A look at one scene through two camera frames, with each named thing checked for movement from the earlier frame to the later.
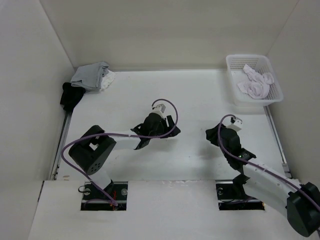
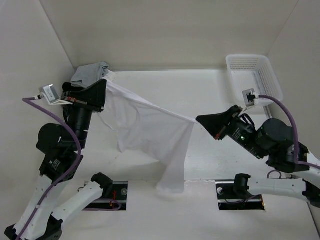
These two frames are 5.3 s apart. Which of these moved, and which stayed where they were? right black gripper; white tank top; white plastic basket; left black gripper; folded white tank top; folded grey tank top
Moved: left black gripper; right black gripper; white tank top
Stayed: folded white tank top; folded grey tank top; white plastic basket
